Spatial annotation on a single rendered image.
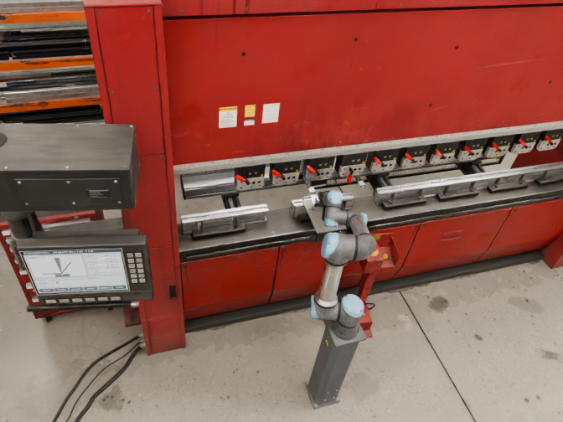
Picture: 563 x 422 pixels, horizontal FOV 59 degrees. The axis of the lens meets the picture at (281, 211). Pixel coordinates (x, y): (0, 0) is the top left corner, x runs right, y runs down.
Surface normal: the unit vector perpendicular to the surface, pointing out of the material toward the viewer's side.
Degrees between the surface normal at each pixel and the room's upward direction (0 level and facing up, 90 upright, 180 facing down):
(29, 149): 0
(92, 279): 90
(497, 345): 0
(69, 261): 90
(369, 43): 90
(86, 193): 90
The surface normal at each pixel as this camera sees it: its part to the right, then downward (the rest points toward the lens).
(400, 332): 0.10, -0.70
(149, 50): 0.29, 0.70
